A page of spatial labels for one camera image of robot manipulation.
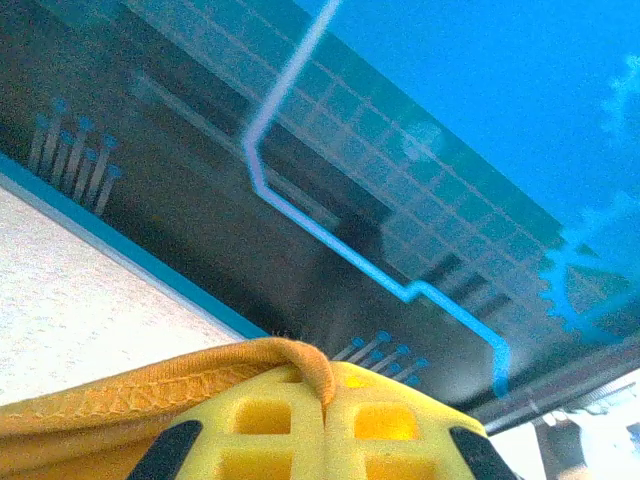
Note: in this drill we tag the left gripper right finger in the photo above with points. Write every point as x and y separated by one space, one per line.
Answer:
390 450

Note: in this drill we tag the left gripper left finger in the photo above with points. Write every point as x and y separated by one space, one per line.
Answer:
260 450

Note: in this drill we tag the yellow t-shirt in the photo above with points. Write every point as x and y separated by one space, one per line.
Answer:
100 400

